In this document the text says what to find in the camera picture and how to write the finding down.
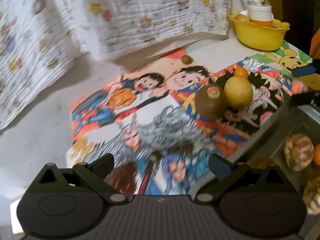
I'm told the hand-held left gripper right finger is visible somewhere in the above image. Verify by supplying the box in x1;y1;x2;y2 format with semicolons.
195;154;297;203

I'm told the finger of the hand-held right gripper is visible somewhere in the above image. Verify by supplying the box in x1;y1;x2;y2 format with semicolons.
290;90;320;109
291;59;320;90

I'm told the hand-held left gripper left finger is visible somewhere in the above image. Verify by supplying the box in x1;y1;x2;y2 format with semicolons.
24;154;128;203

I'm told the metal tray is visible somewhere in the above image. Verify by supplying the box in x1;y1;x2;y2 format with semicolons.
225;99;320;240

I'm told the round brown bun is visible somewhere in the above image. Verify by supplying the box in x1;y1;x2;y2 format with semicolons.
284;133;314;172

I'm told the small orange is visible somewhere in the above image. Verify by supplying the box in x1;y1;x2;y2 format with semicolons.
312;145;320;167
234;66;248;79

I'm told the large brown kiwi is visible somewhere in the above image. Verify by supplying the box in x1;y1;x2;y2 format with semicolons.
195;85;227;119

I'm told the yellow lemon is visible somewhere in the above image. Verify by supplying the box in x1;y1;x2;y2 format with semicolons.
224;76;253;107

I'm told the anime fighters drawing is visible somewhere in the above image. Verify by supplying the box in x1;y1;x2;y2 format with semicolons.
180;56;311;157

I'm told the yellow plastic bowl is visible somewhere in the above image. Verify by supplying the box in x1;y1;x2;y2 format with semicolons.
227;14;290;51

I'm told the colourful cartoon drawings mat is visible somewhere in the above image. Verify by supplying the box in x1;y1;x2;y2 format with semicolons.
67;104;227;196

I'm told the white and orange jar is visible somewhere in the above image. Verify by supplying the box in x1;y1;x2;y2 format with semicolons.
248;4;274;28

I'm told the cartoon children drawing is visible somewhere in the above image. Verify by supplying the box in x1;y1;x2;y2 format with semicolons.
71;64;213;143

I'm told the printed white muslin cloth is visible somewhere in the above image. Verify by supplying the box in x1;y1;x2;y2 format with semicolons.
0;0;87;131
50;0;232;61

